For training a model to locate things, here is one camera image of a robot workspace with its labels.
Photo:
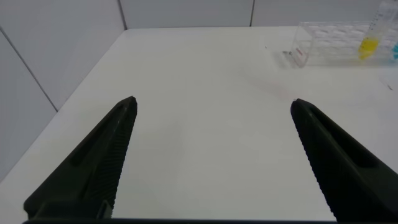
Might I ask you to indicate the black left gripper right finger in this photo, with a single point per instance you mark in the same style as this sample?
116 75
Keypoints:
342 168

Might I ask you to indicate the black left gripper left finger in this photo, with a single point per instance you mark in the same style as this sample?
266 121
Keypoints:
93 168

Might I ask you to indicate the test tube with yellow pigment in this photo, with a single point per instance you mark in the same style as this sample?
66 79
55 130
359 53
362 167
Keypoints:
370 43

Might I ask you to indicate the test tube with blue pigment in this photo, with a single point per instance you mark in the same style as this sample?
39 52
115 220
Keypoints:
395 51

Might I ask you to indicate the clear acrylic test tube rack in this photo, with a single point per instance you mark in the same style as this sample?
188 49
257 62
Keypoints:
332 43

